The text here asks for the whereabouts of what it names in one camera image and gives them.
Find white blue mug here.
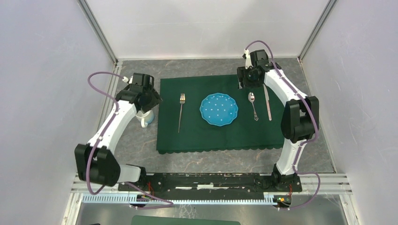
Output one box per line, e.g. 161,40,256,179
136,110,154,128

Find silver spoon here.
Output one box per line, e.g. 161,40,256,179
248,92,259,121

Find black handled knife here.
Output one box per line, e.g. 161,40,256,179
263,84,272,121

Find silver fork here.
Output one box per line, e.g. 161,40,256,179
178,93,186,132

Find blue polka dot plate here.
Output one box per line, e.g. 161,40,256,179
199,93,238,127

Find dark green cloth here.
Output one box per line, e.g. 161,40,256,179
156,75,284,154

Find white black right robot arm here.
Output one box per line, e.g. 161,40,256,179
237,49,319,191

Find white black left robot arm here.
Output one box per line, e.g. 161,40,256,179
74,73,162,191

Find green mat at bottom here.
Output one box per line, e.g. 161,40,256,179
131,215,240,225

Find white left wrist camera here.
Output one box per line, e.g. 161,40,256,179
122,76,133,84

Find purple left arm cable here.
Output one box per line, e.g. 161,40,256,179
85,71,175,210

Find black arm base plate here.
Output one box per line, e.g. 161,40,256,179
135,172,303,200

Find blue slotted cable duct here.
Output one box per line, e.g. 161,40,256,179
82,193,277,206

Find aluminium frame rails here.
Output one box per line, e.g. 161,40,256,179
61,0,363,225

